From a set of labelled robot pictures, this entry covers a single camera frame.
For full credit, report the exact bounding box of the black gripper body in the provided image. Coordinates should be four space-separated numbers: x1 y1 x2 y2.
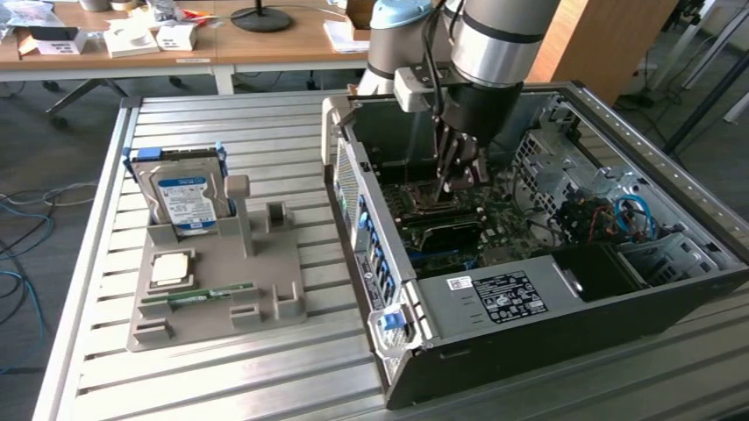
440 82 526 146

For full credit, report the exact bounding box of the metal CPU socket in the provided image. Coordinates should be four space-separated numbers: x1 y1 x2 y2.
403 182 463 216

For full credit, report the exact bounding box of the green motherboard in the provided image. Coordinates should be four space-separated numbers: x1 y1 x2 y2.
379 175 556 280

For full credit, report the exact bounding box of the blue expansion slot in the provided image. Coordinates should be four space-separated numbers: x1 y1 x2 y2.
408 247 470 268

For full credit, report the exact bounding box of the wooden cabinet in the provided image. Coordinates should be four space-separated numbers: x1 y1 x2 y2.
526 0 679 106

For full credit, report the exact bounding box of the stack of white papers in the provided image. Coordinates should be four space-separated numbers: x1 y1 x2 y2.
323 19 371 54

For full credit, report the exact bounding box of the grey power supply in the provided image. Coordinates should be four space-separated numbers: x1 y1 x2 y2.
418 256 586 339

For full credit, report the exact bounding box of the blue case latch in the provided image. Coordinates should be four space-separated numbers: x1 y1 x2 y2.
376 306 408 330

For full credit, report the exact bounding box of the grey disk bay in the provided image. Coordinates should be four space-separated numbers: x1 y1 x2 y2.
612 232 721 286

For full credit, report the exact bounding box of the wooden desk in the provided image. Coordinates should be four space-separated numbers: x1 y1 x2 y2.
0 0 375 96

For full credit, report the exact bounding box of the open grey PC case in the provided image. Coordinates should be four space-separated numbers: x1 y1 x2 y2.
319 81 749 411

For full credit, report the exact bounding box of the black lamp base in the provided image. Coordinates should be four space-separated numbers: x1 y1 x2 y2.
229 0 293 32

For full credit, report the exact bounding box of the grey parts rack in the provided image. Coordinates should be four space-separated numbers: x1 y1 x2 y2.
125 173 309 353

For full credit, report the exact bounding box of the hard disk with blue caddy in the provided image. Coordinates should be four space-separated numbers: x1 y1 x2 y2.
121 141 235 238

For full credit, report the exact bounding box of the green RAM stick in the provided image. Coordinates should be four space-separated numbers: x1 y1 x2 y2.
165 283 257 303

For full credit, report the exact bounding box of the silver CPU chip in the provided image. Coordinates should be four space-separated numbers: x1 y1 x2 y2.
149 253 192 286

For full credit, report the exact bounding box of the small white box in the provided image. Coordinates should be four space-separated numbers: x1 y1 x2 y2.
156 24 197 52

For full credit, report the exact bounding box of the white cardboard box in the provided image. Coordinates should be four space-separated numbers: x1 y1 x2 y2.
102 25 160 58

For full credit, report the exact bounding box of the black and white box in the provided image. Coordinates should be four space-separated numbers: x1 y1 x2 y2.
28 25 89 56

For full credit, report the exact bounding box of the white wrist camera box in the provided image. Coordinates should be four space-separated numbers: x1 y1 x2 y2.
392 66 450 113

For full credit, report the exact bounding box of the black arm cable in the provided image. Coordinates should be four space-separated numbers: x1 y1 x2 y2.
422 0 463 119

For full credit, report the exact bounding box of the blue data wire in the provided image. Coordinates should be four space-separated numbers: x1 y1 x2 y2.
611 195 659 240

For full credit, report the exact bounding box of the blue floor cable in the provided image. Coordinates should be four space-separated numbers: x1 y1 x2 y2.
0 205 53 374

